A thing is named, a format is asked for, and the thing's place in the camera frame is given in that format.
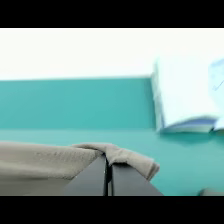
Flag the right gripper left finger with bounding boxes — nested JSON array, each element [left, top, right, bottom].
[[63, 154, 109, 197]]

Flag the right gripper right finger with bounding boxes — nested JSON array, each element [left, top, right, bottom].
[[110, 161, 165, 197]]

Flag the grey garment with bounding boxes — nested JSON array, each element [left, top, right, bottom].
[[0, 140, 161, 197]]

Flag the white garment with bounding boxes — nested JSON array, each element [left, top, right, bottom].
[[151, 54, 224, 134]]

